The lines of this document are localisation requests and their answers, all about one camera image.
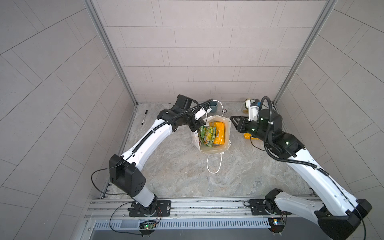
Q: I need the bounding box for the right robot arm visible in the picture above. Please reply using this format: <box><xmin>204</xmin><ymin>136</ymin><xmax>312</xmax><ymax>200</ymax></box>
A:
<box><xmin>230</xmin><ymin>109</ymin><xmax>372</xmax><ymax>240</ymax></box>

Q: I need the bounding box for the right controller board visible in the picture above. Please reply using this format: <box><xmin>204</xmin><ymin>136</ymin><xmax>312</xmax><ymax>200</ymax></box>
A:
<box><xmin>268</xmin><ymin>218</ymin><xmax>286</xmax><ymax>234</ymax></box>

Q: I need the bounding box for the controller board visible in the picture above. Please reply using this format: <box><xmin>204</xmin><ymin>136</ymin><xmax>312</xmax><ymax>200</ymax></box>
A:
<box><xmin>139</xmin><ymin>220</ymin><xmax>158</xmax><ymax>231</ymax></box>
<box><xmin>268</xmin><ymin>218</ymin><xmax>286</xmax><ymax>234</ymax></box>

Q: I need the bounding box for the white printed paper bag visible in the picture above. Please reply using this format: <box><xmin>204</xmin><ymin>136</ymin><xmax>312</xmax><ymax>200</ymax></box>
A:
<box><xmin>192</xmin><ymin>100</ymin><xmax>232</xmax><ymax>168</ymax></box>

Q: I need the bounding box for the teal ceramic cup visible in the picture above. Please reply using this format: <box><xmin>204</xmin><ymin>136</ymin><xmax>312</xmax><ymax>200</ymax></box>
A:
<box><xmin>209</xmin><ymin>101</ymin><xmax>218</xmax><ymax>114</ymax></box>

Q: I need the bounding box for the green snack bag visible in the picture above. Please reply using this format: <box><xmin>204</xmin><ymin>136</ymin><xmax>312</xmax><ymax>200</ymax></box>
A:
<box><xmin>198</xmin><ymin>126</ymin><xmax>207</xmax><ymax>146</ymax></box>
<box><xmin>206</xmin><ymin>126</ymin><xmax>216</xmax><ymax>148</ymax></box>

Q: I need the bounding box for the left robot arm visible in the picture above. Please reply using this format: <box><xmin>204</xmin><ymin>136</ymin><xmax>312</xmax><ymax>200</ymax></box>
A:
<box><xmin>109</xmin><ymin>95</ymin><xmax>213</xmax><ymax>216</ymax></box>

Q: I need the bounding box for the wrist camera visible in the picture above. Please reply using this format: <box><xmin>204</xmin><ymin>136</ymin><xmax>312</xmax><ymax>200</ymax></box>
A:
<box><xmin>194</xmin><ymin>107</ymin><xmax>212</xmax><ymax>122</ymax></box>
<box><xmin>248</xmin><ymin>99</ymin><xmax>261</xmax><ymax>122</ymax></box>

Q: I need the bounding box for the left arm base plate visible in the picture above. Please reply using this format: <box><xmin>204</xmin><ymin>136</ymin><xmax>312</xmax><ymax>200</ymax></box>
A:
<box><xmin>128</xmin><ymin>200</ymin><xmax>172</xmax><ymax>218</ymax></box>

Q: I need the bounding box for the yellow candy snack bag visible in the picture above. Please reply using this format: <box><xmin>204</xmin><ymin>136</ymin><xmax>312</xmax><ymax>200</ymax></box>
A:
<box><xmin>244</xmin><ymin>133</ymin><xmax>257</xmax><ymax>140</ymax></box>

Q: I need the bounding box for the green beverage can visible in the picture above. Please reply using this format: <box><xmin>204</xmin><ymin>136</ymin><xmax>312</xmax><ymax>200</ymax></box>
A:
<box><xmin>242</xmin><ymin>99</ymin><xmax>251</xmax><ymax>114</ymax></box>

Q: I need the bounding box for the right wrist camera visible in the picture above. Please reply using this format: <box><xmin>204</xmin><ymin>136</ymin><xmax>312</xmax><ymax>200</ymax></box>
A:
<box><xmin>248</xmin><ymin>99</ymin><xmax>261</xmax><ymax>122</ymax></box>

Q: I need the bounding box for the black marker pen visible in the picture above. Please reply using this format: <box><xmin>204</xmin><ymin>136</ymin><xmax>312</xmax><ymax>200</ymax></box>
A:
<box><xmin>141</xmin><ymin>110</ymin><xmax>148</xmax><ymax>125</ymax></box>

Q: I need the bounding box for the aluminium mounting rail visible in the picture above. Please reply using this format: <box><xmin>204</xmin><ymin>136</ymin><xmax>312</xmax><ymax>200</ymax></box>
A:
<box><xmin>83</xmin><ymin>196</ymin><xmax>335</xmax><ymax>221</ymax></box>

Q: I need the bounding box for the left black cable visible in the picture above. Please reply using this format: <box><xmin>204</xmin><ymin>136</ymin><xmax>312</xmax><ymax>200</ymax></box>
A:
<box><xmin>90</xmin><ymin>166</ymin><xmax>133</xmax><ymax>196</ymax></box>

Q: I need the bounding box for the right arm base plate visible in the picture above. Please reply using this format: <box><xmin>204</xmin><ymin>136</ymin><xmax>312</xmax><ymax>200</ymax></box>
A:
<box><xmin>243</xmin><ymin>199</ymin><xmax>292</xmax><ymax>216</ymax></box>

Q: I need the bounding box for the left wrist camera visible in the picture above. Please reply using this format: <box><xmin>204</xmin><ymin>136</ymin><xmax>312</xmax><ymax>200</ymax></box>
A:
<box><xmin>194</xmin><ymin>107</ymin><xmax>212</xmax><ymax>122</ymax></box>

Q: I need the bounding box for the left controller board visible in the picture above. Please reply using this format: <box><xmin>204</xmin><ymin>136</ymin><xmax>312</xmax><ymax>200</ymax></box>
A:
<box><xmin>139</xmin><ymin>220</ymin><xmax>158</xmax><ymax>231</ymax></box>

